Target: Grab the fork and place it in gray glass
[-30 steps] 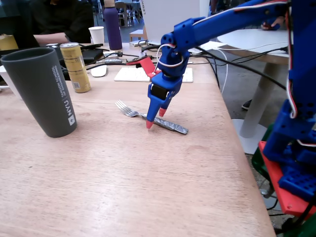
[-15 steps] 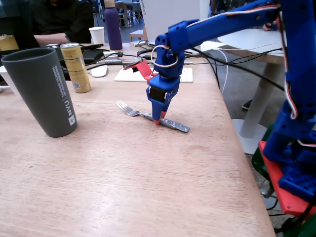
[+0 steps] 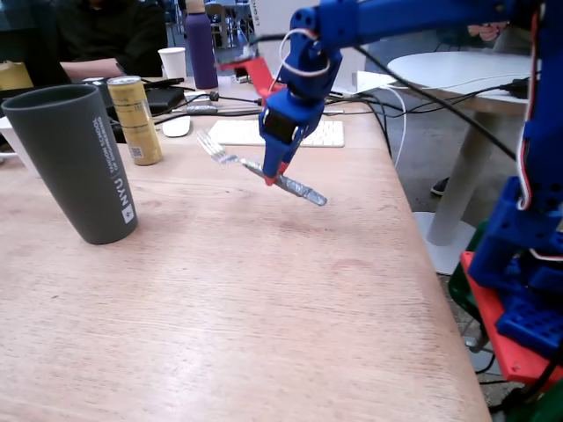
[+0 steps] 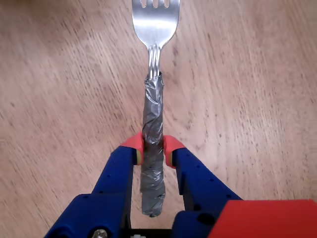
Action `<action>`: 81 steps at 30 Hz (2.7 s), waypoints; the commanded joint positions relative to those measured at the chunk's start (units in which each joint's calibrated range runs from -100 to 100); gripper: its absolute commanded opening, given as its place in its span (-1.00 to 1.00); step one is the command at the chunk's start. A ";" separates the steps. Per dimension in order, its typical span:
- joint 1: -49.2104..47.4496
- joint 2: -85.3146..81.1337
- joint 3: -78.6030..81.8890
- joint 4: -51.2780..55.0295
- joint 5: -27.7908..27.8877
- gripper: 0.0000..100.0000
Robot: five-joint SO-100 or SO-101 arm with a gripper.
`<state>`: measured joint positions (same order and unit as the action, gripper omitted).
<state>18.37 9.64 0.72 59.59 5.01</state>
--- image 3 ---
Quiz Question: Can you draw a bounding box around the yellow cardboard box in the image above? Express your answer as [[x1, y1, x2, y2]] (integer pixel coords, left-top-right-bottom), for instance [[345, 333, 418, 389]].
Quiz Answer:
[[0, 61, 34, 91]]

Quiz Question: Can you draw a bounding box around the white round table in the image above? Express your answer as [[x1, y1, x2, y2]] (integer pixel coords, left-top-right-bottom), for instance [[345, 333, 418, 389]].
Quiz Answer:
[[386, 51, 542, 276]]

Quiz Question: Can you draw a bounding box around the metal fork with taped handle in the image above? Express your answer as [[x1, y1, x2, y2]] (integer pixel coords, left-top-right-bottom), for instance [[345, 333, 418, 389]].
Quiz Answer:
[[196, 129, 329, 207]]

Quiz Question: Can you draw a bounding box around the white keyboard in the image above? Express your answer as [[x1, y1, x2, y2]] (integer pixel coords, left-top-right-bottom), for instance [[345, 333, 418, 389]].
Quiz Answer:
[[206, 119, 345, 149]]

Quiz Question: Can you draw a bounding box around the red robot base plate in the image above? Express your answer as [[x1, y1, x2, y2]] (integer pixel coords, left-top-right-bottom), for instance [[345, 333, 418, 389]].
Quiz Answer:
[[460, 252, 563, 393]]

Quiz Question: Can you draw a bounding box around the black power adapter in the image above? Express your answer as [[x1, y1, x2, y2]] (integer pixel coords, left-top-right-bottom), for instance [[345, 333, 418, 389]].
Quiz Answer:
[[501, 77, 530, 98]]

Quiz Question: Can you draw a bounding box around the yellow drink can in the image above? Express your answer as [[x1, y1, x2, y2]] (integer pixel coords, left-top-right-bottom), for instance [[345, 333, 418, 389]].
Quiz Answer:
[[106, 76, 164, 167]]

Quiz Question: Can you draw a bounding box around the background person hand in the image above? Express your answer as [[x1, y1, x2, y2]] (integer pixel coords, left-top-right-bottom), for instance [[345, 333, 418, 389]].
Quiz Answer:
[[466, 21, 507, 43]]

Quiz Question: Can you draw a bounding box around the white computer mouse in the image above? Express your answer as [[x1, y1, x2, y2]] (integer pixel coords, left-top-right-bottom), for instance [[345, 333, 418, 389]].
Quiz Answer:
[[161, 115, 193, 139]]

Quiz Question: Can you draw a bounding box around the gray NYU tumbler cup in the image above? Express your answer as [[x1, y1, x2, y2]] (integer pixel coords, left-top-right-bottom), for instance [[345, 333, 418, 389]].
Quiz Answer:
[[1, 84, 140, 245]]

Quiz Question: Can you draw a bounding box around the person torso in black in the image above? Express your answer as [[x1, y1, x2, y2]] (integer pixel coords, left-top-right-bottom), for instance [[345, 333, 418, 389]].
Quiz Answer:
[[55, 0, 169, 80]]

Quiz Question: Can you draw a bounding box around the red wrist camera mount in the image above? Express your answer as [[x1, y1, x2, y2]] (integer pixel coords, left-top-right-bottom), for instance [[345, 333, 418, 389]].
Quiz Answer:
[[215, 55, 287, 100]]

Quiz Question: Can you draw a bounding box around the black cable with ferrite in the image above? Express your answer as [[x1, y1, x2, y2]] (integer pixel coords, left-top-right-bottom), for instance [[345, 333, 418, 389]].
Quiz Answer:
[[182, 90, 265, 109]]

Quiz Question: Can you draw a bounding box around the utensil with taped handle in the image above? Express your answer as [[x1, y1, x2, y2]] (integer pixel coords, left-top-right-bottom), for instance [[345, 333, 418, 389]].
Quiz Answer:
[[171, 104, 220, 117]]

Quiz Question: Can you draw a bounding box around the white paper cup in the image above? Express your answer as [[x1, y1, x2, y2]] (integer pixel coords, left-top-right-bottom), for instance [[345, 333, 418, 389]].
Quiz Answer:
[[157, 47, 187, 80]]

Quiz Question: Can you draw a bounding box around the white cable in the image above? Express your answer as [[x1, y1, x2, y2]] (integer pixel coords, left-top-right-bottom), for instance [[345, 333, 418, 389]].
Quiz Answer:
[[380, 85, 408, 171]]

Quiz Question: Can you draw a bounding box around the bare person forearm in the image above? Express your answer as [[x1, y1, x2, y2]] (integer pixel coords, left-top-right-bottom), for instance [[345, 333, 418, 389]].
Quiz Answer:
[[59, 56, 122, 84]]

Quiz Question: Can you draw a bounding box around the black equipment case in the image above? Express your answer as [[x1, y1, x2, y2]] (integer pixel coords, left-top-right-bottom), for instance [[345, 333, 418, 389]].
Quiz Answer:
[[94, 78, 186, 144]]

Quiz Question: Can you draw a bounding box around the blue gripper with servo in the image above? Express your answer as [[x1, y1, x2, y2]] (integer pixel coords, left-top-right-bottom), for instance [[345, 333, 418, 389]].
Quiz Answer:
[[259, 83, 329, 187]]

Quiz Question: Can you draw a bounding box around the purple bottle with wooden cap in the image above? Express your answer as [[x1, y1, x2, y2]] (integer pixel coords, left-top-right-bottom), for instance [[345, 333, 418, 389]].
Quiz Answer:
[[183, 0, 220, 91]]

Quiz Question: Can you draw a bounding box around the green clamp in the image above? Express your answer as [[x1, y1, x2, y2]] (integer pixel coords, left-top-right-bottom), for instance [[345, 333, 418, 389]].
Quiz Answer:
[[447, 222, 489, 329], [505, 380, 563, 422]]

